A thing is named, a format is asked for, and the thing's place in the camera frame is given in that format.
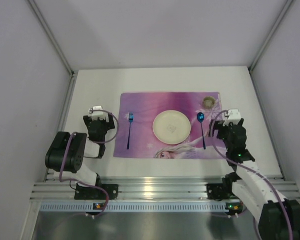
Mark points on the blue metallic spoon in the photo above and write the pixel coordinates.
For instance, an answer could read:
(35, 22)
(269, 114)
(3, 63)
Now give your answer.
(200, 119)

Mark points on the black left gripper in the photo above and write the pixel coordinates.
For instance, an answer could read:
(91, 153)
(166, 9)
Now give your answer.
(97, 124)

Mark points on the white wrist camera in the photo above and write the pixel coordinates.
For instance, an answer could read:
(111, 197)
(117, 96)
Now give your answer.
(232, 116)
(97, 113)

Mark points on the blue metallic fork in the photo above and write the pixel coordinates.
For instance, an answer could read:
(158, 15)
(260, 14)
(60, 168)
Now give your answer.
(130, 119)

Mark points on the aluminium rail frame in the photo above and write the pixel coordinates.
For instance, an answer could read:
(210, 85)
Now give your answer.
(157, 189)

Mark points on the purple princess placemat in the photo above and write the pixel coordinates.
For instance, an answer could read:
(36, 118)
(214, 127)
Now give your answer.
(146, 106)

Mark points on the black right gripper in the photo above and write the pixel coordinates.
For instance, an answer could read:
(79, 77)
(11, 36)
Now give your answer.
(224, 129)

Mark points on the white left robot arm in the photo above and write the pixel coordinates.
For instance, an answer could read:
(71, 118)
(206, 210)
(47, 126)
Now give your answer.
(67, 152)

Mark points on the perforated grey cable duct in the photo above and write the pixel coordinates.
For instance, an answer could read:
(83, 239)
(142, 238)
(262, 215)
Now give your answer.
(142, 207)

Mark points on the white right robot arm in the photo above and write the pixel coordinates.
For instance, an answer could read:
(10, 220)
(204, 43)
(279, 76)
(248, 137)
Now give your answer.
(277, 217)

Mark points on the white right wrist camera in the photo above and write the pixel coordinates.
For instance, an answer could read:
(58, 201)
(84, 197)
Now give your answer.
(232, 116)

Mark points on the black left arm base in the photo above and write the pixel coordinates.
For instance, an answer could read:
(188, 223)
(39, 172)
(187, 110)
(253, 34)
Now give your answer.
(89, 193)

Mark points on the speckled ceramic cup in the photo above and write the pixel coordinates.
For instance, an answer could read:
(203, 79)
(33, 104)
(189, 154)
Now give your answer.
(208, 102)

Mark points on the cream plate with bear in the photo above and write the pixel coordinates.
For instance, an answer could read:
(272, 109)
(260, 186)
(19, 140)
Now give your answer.
(171, 127)

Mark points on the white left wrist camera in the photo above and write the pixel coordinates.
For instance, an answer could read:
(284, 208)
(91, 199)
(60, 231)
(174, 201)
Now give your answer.
(97, 113)

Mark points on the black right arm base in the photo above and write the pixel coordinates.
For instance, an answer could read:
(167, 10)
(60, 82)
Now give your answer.
(222, 191)

